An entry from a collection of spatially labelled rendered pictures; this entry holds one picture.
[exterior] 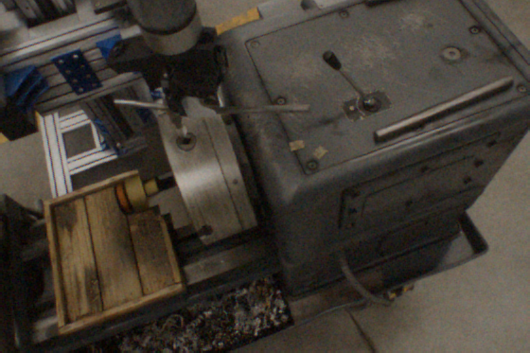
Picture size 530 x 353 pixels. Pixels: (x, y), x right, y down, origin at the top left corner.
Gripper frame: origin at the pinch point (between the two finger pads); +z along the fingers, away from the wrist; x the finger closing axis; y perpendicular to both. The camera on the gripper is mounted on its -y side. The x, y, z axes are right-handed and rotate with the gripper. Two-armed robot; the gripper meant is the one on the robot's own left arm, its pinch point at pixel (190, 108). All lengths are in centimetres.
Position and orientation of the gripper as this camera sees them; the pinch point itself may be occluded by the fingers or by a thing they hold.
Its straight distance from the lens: 79.1
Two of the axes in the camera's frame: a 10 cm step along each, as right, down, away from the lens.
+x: 1.7, -9.1, 3.9
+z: 0.6, 4.1, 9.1
